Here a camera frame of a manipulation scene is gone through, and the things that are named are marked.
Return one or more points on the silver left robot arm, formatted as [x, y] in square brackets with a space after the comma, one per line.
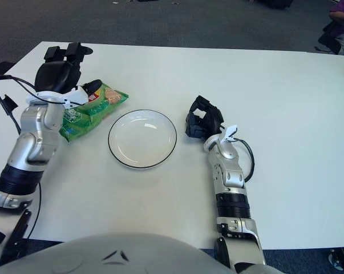
[32, 142]

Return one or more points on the black box on floor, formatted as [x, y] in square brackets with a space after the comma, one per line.
[275, 3]

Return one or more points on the grey robot torso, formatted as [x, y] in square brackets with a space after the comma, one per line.
[117, 257]

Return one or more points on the white plate black rim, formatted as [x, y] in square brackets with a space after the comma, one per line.
[143, 140]

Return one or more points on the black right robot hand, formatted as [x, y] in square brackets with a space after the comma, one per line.
[213, 118]

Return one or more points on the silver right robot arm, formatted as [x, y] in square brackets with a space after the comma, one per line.
[230, 174]

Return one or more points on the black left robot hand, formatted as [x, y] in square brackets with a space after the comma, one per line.
[56, 77]

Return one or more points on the chair caster wheel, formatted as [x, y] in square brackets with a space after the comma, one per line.
[341, 259]

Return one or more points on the black bag beside person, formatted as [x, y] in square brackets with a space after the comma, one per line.
[330, 35]

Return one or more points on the black backpack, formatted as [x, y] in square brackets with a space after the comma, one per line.
[0, 71]

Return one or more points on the green chips snack bag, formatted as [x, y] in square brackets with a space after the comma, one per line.
[100, 105]

